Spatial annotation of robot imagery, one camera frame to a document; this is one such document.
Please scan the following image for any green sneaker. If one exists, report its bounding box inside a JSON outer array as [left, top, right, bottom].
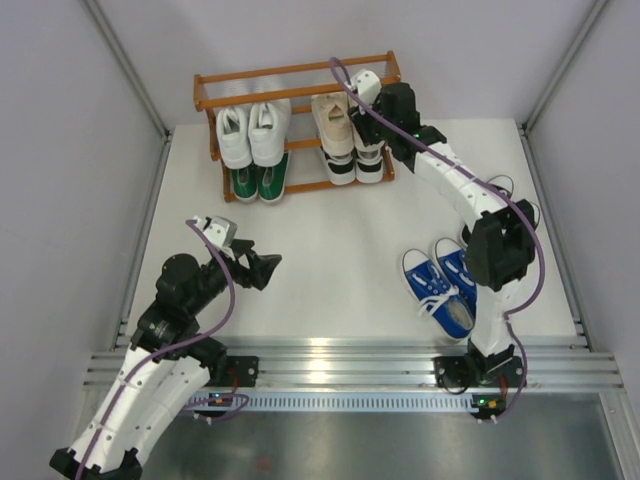
[[257, 151, 290, 204], [230, 164, 258, 203]]

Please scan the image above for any slotted grey cable duct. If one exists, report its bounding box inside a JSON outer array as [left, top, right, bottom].
[[184, 388, 506, 412]]

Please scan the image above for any black canvas sneaker upper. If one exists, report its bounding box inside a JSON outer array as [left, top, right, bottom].
[[488, 175, 515, 198]]

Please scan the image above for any wooden two-tier shoe rack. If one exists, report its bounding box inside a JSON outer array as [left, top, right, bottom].
[[193, 50, 402, 203]]

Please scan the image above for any black canvas sneaker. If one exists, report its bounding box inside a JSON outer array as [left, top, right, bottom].
[[488, 175, 515, 198], [459, 200, 542, 246]]

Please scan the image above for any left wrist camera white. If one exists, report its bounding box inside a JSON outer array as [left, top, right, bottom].
[[186, 216, 237, 251]]

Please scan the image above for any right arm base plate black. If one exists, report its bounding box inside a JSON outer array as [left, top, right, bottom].
[[433, 354, 525, 394]]

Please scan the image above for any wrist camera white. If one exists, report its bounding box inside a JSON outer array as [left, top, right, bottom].
[[347, 69, 382, 106], [186, 216, 237, 251]]

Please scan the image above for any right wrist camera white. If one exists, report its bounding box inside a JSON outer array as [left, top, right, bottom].
[[347, 69, 382, 106]]

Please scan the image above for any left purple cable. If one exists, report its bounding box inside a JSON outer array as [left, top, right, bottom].
[[74, 219, 251, 476]]

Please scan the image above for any beige sneaker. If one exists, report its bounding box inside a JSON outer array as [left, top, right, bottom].
[[311, 92, 354, 158], [350, 109, 384, 158]]

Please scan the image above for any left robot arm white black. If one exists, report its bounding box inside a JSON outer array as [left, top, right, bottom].
[[49, 240, 282, 479]]

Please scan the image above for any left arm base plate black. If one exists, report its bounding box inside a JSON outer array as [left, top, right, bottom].
[[205, 355, 260, 388]]

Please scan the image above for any black canvas sneaker lower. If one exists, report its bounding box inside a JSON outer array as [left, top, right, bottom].
[[459, 200, 542, 246]]

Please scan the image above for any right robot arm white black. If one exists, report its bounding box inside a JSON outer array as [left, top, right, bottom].
[[348, 81, 544, 394]]

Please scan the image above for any blue sneaker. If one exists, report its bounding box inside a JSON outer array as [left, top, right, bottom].
[[434, 237, 477, 316], [400, 249, 474, 343]]

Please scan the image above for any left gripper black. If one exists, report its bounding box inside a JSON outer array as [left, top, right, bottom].
[[187, 239, 280, 315]]

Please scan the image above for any aluminium mounting rail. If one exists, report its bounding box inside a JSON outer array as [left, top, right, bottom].
[[82, 335, 625, 391]]

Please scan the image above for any black white sneaker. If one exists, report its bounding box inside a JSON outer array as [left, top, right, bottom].
[[320, 148, 356, 186], [355, 155, 384, 184]]

